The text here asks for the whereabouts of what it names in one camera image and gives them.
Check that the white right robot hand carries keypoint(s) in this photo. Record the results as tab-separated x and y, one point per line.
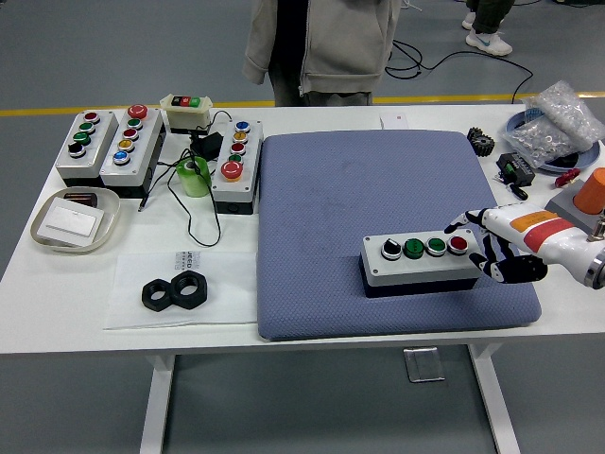
543	236

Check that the four-control button box with selector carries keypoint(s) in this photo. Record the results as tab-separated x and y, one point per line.
378	265

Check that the five-button box with emergency stop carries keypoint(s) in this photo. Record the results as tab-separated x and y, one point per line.
142	151
250	151

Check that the four-button grey control box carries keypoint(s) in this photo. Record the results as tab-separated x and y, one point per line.
97	142

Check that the small red part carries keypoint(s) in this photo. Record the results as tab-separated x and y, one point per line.
567	177

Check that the black terminal module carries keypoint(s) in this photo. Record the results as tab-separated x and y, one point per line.
515	168

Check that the black gear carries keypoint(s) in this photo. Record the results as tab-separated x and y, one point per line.
482	144

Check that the blue plate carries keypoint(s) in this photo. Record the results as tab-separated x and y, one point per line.
515	124

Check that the clear bag of washers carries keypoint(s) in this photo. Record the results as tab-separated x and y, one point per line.
558	118

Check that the white table leg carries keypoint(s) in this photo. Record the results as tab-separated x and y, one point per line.
496	411
153	416

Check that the small white card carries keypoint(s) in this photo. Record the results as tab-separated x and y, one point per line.
394	121

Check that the person with white shoes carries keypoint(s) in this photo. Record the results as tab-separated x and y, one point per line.
489	42

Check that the blue-grey padded mat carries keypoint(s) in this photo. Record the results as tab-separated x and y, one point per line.
321	227

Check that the clear plastic bag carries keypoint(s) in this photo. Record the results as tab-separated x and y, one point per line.
227	293

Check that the black power adapter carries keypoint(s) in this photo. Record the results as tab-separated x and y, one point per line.
208	145

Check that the large black hex nut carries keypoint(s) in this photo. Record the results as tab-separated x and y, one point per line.
198	298

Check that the green tape roll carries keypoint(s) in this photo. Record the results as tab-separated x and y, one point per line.
194	184

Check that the small black hex nut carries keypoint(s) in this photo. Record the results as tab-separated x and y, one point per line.
149	302

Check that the white oval tray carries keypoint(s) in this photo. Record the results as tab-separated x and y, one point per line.
106	236

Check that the dark red small box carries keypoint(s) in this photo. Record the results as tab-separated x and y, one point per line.
80	196

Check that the metal bracket under table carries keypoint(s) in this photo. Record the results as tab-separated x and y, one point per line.
423	366

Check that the cream three-button switch box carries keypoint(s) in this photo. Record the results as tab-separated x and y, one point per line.
186	113

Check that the white wall switch panel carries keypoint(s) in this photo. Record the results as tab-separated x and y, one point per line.
71	222

